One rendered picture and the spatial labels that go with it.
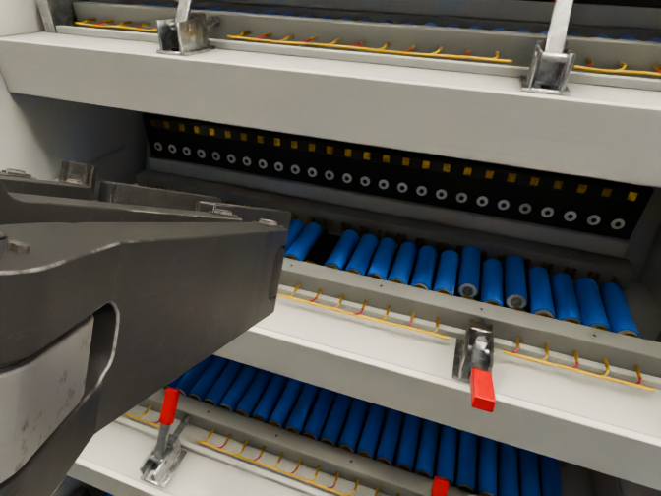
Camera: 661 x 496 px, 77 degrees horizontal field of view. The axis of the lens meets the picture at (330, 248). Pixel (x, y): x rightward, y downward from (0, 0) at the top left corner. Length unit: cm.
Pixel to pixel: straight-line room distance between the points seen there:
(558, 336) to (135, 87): 38
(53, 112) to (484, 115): 42
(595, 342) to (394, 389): 15
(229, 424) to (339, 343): 20
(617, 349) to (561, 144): 16
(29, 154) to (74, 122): 6
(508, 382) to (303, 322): 16
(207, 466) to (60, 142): 38
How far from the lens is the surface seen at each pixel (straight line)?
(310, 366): 35
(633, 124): 31
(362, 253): 40
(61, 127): 54
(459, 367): 33
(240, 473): 50
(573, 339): 37
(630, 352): 38
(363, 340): 34
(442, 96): 29
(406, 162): 44
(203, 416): 51
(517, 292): 39
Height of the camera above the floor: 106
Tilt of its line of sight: 14 degrees down
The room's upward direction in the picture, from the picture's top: 8 degrees clockwise
